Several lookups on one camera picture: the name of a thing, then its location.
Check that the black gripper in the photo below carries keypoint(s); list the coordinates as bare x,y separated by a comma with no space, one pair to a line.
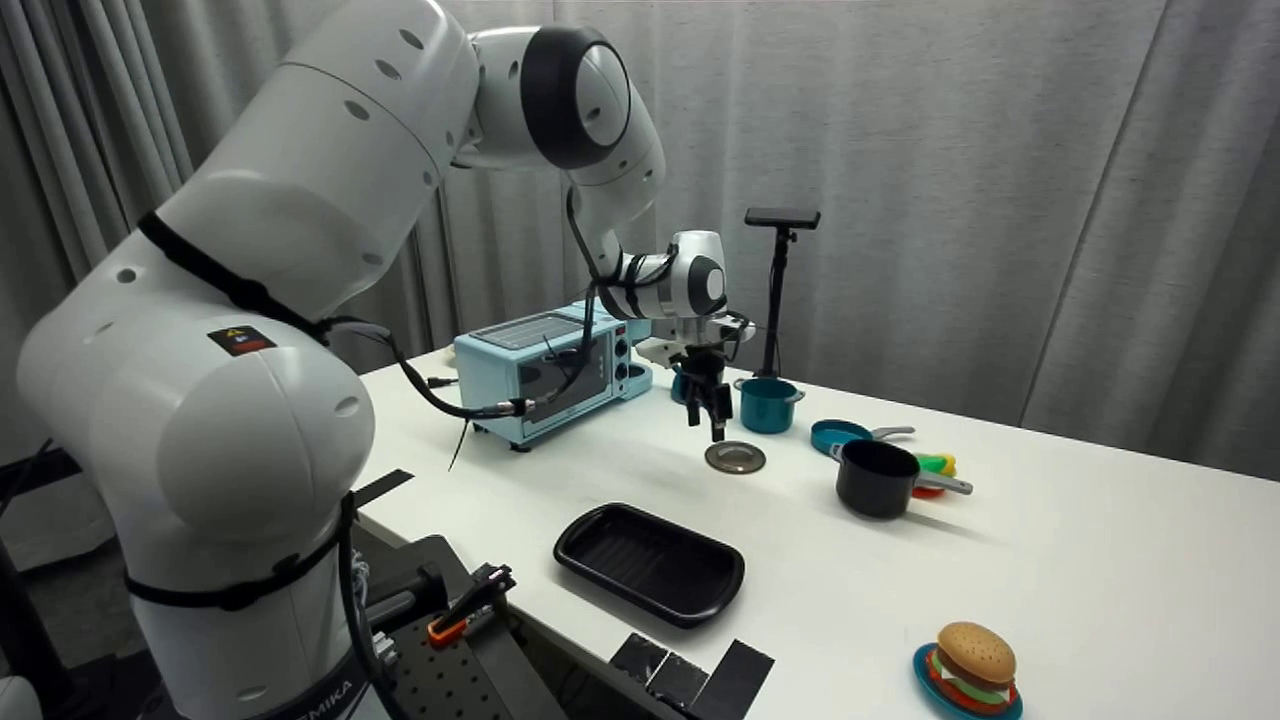
718,337

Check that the round silver pot lid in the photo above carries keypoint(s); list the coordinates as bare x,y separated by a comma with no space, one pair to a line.
734,457

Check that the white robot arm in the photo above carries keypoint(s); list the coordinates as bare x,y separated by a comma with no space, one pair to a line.
189,372

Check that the black pot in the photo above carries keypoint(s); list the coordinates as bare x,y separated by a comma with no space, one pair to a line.
875,479

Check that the small teal pan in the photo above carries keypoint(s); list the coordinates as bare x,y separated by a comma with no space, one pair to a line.
834,433

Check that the light blue toaster oven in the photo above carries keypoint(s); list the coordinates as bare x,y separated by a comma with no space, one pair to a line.
559,363

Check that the black grill tray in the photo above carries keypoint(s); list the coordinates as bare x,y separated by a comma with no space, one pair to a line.
657,566

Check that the teal burger plate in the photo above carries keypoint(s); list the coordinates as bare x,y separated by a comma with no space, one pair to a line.
942,704

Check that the toy burger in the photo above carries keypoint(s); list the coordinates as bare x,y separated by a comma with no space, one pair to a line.
974,670

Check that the teal pot with handles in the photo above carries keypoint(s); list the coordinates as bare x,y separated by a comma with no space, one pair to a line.
770,407

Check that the black camera tripod stand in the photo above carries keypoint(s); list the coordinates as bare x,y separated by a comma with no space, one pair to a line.
785,225

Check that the orange handled clamp near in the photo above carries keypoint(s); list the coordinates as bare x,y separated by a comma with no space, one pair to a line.
441,623

